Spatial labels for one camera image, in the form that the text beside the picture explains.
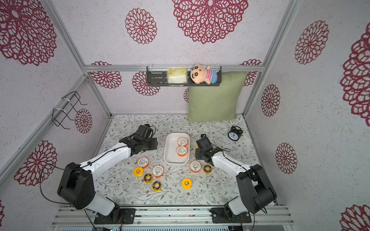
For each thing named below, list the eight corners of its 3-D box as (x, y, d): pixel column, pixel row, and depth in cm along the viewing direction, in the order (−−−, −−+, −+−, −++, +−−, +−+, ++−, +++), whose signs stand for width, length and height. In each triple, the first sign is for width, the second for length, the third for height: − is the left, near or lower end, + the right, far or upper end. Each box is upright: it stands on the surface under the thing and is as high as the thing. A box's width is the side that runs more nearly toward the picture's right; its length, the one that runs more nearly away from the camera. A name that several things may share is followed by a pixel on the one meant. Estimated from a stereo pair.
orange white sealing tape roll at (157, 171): (152, 177, 89) (151, 175, 87) (153, 167, 94) (153, 165, 92) (163, 177, 89) (162, 175, 87) (164, 167, 94) (163, 165, 92)
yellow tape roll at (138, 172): (133, 177, 89) (132, 176, 87) (135, 168, 93) (134, 166, 91) (143, 177, 89) (142, 176, 87) (144, 168, 93) (143, 166, 91)
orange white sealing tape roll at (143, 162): (135, 165, 94) (134, 163, 92) (141, 156, 98) (141, 155, 96) (145, 169, 92) (144, 168, 90) (151, 161, 96) (150, 159, 94)
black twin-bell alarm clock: (226, 137, 109) (230, 129, 101) (230, 132, 111) (234, 124, 104) (235, 142, 105) (239, 134, 98) (239, 137, 108) (243, 129, 101)
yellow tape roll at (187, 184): (181, 189, 84) (181, 188, 83) (181, 179, 88) (181, 178, 87) (192, 189, 84) (192, 188, 83) (191, 179, 88) (191, 178, 87)
